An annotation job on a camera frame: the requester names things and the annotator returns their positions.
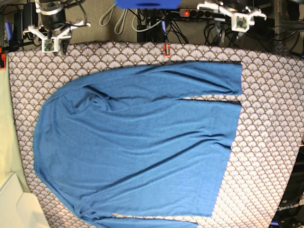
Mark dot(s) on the black OpenArm base box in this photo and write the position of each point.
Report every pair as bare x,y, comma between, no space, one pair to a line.
290,214

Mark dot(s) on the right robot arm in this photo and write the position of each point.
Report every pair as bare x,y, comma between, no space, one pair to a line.
53,13

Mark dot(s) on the blue long-sleeve T-shirt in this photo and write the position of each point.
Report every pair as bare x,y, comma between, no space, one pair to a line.
126,147

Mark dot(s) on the fan-patterned table cloth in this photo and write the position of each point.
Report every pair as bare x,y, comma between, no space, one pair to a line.
269,132

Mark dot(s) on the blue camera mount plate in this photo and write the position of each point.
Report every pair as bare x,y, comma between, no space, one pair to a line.
148,4

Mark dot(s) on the black power strip red switch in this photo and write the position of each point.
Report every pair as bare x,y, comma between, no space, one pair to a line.
199,14

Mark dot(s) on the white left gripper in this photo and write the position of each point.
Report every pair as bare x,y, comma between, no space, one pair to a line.
239,12

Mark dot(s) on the black power adapter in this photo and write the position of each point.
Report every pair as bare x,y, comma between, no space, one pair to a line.
24,18

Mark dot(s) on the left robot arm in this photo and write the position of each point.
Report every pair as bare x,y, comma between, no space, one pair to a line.
240,13

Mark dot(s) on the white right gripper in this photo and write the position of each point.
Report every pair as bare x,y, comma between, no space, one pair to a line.
57,40

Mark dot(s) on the orange clamp at table edge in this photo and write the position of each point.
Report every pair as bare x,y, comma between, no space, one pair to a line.
2,60

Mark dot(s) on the red and grey table clamp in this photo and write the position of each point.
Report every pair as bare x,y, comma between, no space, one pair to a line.
166,49

